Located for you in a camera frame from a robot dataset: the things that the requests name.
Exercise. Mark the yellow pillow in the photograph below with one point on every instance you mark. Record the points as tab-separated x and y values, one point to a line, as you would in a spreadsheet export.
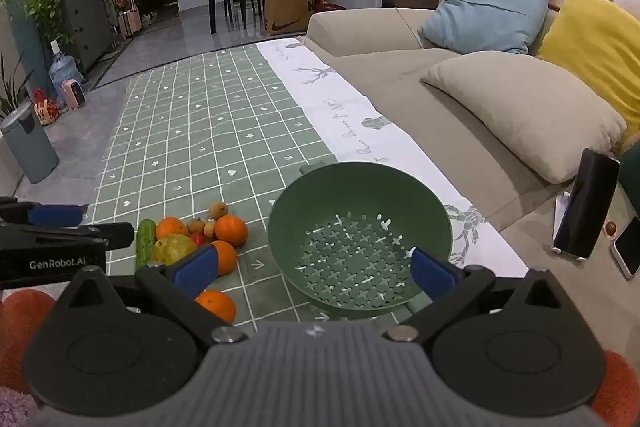
595	47

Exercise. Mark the white phone stand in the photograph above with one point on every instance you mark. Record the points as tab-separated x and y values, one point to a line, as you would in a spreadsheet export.
561	212

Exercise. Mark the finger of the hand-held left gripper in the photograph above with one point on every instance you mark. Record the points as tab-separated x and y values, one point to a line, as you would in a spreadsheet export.
55	216
117	236

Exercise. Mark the orange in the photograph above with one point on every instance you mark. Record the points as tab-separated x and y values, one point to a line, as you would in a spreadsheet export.
227	258
231	230
217	306
171	227

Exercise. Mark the blue water jug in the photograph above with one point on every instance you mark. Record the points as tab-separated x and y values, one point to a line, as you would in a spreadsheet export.
64	69

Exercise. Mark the brown paper bag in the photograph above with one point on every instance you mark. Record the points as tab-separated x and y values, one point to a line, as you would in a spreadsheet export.
285	14

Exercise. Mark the yellow-green pomelo fruit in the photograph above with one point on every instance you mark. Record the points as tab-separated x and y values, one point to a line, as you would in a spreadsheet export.
172	249

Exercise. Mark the green cucumber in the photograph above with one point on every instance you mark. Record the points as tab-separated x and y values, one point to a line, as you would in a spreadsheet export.
146	239

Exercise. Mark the grey drawer cabinet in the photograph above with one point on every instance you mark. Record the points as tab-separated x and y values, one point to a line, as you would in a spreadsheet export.
87	24

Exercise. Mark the beige pillow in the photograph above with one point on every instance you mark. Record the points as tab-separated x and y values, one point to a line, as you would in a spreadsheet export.
520	107

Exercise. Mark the white smartphone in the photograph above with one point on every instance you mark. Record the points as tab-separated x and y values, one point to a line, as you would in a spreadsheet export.
627	249

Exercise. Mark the green checked tablecloth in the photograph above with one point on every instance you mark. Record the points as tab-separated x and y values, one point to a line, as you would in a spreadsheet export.
200	132

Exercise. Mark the orange fleece clothing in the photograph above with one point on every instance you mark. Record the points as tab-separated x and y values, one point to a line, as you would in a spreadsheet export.
22	332
620	387

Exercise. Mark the black smartphone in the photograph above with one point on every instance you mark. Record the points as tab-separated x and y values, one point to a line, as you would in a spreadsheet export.
587	202

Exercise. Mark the pink fuzzy cloth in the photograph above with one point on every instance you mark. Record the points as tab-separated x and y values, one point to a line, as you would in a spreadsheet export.
15	409

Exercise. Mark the pink storage rack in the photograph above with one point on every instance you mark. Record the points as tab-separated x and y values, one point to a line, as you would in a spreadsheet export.
127	14

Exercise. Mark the trailing green houseplant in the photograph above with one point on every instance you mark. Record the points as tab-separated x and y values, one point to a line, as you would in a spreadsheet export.
45	2

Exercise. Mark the grey trash bin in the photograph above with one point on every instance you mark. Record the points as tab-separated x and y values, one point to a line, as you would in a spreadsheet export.
27	147

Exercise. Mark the pink space heater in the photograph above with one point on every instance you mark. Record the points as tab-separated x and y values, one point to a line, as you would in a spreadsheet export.
74	94

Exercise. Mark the small brown round object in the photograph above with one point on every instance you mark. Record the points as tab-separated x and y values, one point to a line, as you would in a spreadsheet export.
610	229

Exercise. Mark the small red fruit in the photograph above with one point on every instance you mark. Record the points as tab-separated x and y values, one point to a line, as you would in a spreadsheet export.
198	240

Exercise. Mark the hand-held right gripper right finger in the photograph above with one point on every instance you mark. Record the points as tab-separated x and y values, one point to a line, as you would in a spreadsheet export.
430	272

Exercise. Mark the green colander bowl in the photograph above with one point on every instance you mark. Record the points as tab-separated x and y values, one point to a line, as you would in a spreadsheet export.
310	207

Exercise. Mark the long-leaf potted plant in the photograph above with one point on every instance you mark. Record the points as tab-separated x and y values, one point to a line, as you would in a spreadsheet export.
10	92

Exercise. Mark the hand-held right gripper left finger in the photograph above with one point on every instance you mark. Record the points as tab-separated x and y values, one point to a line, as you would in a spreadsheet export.
195	264

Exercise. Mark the dark green cloth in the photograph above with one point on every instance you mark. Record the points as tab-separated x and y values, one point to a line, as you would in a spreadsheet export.
631	177

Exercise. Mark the small brown fruit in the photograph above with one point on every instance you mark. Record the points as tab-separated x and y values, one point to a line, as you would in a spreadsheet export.
195	226
219	210
209	230

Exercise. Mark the light blue pillow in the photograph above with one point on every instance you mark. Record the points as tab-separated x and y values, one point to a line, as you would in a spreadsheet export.
485	14

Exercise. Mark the beige sofa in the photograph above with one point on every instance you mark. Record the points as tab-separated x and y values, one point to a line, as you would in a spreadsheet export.
400	72

